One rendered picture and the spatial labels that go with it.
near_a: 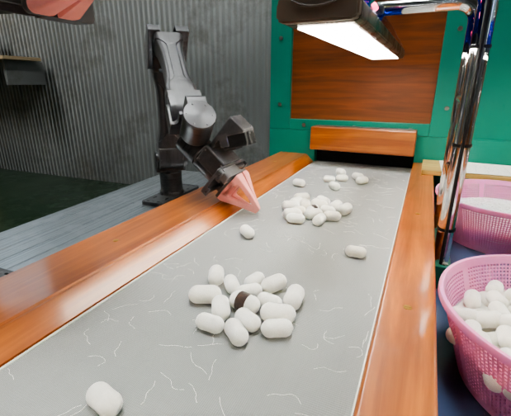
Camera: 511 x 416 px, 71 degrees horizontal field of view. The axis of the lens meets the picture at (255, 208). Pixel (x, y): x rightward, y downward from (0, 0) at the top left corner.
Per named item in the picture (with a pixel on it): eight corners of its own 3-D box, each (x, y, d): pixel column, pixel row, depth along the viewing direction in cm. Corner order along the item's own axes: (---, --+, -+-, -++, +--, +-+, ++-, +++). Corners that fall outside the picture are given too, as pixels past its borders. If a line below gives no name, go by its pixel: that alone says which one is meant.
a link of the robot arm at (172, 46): (212, 111, 71) (183, 13, 84) (166, 113, 68) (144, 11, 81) (204, 150, 81) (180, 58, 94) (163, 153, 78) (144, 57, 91)
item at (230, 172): (273, 196, 70) (239, 162, 70) (258, 207, 63) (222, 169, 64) (253, 218, 73) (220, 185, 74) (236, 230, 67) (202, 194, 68)
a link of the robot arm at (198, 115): (229, 126, 63) (215, 72, 67) (179, 129, 60) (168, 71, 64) (216, 159, 73) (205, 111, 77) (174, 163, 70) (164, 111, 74)
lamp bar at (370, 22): (275, 23, 36) (276, -64, 33) (369, 59, 89) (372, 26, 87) (357, 17, 32) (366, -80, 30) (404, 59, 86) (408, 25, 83)
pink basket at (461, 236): (509, 278, 60) (523, 226, 57) (403, 223, 84) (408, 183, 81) (616, 257, 68) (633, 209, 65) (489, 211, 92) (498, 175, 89)
